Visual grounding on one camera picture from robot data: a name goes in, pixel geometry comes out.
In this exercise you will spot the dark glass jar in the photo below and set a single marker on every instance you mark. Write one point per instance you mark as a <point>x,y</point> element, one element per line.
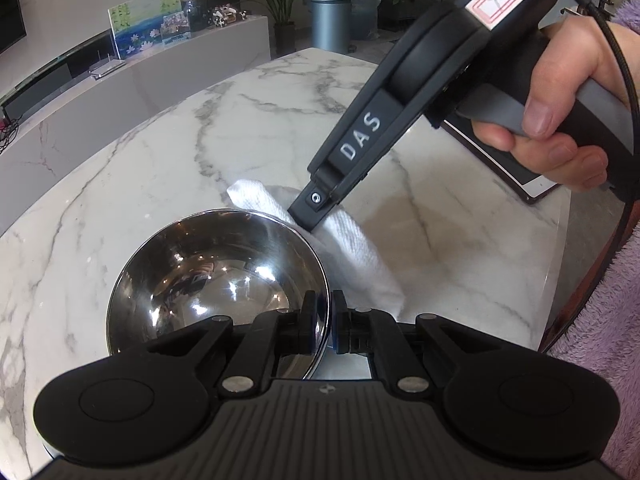
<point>196,14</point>

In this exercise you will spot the grey metal trash bin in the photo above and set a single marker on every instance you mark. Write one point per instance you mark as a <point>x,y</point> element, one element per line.
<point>331,22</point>

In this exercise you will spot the white cloth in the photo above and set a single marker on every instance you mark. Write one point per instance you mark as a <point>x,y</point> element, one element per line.
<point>360,255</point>

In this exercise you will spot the purple fleece garment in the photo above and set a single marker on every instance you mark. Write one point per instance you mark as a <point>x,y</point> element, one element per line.
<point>600,385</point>

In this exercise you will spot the lotus painting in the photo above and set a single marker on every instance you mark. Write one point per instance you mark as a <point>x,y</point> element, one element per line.
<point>140,25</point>

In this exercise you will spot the flat screen television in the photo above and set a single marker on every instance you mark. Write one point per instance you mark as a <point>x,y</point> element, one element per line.
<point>10,20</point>

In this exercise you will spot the large water jug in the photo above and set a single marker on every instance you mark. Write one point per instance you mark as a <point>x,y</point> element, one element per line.
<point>366,10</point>

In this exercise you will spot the stainless steel bowl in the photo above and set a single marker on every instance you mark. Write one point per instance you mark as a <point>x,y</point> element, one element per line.
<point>200,270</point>

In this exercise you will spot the black and white figurines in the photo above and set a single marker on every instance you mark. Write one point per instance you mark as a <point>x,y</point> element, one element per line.
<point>227,14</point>

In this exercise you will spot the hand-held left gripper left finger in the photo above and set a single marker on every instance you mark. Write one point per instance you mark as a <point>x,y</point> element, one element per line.
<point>306,325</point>

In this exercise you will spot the potted plant with long leaves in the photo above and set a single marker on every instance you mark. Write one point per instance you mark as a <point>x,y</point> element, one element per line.
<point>282,5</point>

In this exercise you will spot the smartphone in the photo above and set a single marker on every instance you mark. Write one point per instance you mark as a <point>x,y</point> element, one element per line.
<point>520,175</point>

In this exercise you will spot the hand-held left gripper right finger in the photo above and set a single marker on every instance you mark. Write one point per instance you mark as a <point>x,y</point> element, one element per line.
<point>335,330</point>

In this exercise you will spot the clear acrylic stand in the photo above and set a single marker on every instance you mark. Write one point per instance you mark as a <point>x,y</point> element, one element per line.
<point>107,69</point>

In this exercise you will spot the person's right hand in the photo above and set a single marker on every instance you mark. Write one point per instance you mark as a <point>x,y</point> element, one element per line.
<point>575,60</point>

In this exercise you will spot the person's right forearm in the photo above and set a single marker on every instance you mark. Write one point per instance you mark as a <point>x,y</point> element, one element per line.
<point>634,70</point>

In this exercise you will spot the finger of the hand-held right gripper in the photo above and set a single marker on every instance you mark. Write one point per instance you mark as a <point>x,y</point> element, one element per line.
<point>312,207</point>

